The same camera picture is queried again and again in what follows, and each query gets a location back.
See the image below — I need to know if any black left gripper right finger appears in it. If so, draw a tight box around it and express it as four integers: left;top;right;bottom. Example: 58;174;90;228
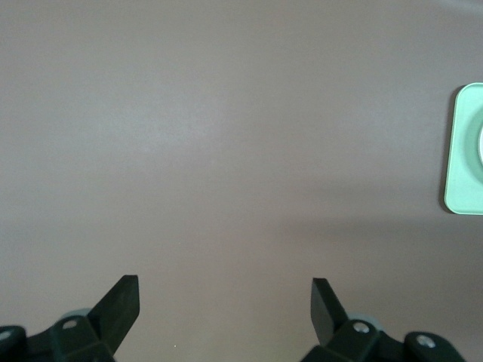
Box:
301;278;465;362

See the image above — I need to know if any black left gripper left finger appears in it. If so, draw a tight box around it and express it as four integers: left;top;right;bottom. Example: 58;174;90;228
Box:
0;275;141;362

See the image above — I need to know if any light green rectangular tray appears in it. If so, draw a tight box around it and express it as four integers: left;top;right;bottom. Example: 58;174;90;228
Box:
439;81;483;216

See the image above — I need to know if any brown table cover mat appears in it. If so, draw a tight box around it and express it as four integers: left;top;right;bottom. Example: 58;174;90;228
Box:
0;0;483;362

